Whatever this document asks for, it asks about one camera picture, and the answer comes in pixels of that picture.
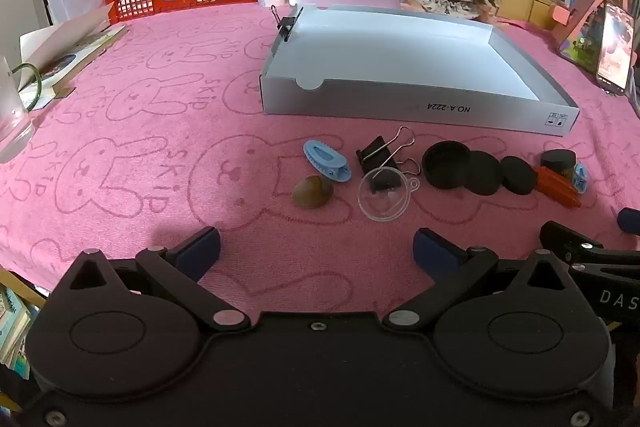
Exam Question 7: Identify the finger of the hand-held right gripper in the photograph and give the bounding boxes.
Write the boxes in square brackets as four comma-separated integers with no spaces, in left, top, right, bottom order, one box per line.
[540,221,606,265]
[618,209,640,235]

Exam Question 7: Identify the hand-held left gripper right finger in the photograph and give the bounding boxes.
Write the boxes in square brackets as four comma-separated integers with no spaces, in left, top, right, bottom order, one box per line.
[384,228,581,333]

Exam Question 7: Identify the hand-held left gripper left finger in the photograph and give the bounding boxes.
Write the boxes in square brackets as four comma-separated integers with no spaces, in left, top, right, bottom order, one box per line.
[52,227,251,333]

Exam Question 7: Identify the orange plastic piece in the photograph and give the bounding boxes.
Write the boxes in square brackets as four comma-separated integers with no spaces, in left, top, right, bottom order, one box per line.
[532,167,583,208]

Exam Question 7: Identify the small blue hair clip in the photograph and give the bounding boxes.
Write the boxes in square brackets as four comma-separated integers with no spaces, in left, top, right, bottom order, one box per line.
[570,163,591,194]

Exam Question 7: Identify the clear plastic funnel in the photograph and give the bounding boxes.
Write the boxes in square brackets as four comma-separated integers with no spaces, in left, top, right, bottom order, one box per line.
[357,166,422,223]

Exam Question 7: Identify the black round disc lid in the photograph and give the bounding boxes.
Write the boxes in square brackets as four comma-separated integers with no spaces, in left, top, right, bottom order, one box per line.
[501,156,537,196]

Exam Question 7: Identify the black round container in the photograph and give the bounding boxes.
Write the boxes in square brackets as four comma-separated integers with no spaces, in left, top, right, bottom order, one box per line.
[465,150,502,196]

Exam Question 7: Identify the large black binder clip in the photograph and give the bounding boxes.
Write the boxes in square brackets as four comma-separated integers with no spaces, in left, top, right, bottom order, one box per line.
[356,126,421,195]

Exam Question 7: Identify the brown smooth stone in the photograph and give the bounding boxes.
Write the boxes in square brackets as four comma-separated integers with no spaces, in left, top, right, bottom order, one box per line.
[292,175,335,209]

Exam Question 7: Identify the large blue hair clip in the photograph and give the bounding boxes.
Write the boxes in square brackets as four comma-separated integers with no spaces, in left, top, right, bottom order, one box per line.
[302,138,353,182]

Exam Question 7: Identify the grey cardboard box tray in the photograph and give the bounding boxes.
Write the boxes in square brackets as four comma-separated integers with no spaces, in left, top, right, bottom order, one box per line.
[259,3,581,138]

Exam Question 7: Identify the pink rabbit print towel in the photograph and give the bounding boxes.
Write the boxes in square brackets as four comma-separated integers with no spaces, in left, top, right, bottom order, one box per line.
[0,2,640,308]

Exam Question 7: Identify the smartphone with lit screen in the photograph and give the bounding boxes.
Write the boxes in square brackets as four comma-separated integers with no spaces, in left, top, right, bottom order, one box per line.
[595,3,637,96]

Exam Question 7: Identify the row of thin booklets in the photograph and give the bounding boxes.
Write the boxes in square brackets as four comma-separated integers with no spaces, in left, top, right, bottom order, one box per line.
[0,279,46,378]

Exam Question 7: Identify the pink cardboard house stand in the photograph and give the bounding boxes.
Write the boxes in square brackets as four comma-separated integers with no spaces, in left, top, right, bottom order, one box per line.
[552,0,632,60]

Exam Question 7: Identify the clear glass jar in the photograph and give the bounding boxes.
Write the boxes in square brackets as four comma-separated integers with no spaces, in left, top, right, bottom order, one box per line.
[0,56,37,164]

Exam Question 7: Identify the open book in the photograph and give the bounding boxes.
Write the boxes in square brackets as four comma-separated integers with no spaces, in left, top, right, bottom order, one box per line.
[19,4,130,100]

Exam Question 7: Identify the wooden shelf box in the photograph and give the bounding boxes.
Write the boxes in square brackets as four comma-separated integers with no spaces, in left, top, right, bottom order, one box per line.
[492,0,578,32]

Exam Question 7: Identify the small black binder clip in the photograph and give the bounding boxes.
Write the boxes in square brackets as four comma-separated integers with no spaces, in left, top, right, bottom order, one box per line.
[270,5,297,42]

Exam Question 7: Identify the green ring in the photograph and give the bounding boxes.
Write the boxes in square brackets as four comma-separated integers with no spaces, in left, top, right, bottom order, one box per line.
[12,63,45,112]

